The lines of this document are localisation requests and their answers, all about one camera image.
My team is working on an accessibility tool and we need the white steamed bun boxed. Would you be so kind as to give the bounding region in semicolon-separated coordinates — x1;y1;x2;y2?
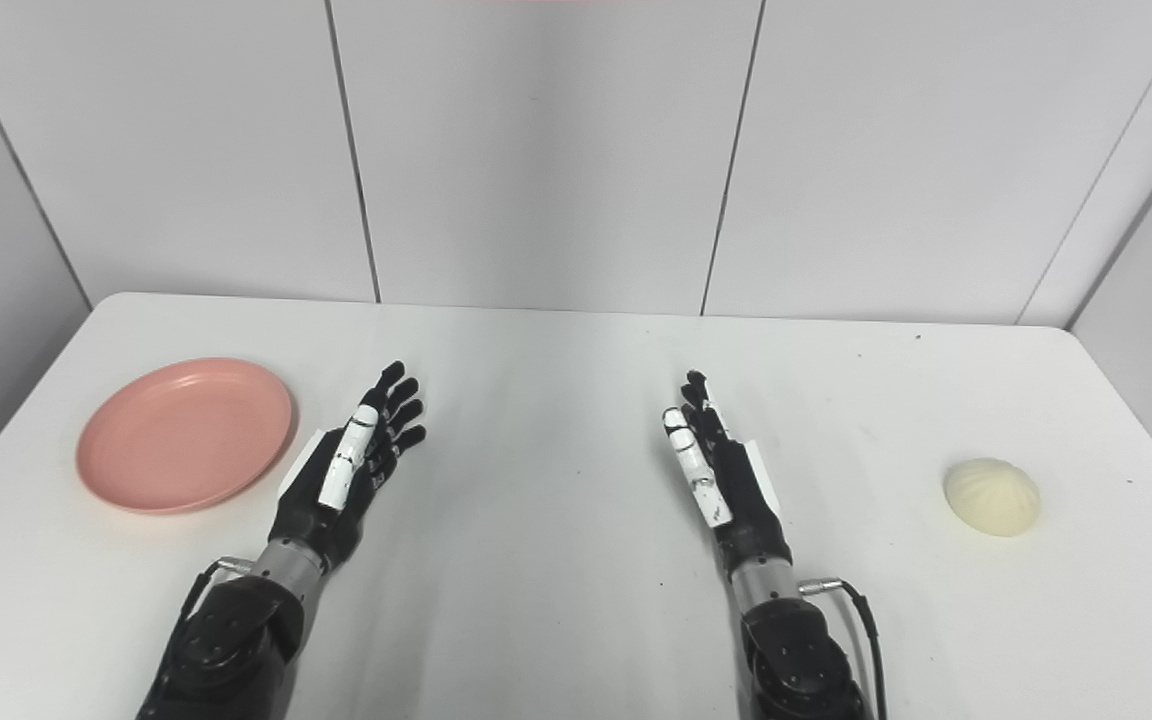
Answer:
943;457;1042;538

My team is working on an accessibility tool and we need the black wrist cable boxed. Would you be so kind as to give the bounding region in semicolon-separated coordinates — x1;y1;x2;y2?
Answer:
798;577;889;720
176;557;255;626

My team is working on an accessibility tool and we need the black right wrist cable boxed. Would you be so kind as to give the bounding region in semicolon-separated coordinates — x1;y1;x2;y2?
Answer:
798;577;889;720

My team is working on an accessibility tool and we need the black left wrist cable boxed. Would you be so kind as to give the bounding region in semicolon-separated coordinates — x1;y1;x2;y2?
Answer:
176;557;255;626

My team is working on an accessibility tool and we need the pink plate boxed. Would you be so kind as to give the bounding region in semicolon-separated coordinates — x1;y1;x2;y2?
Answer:
75;358;295;516

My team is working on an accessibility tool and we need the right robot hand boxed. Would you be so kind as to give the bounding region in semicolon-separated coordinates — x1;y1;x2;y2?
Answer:
662;370;794;580

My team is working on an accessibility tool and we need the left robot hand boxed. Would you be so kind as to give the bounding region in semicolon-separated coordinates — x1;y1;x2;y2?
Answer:
268;361;428;574

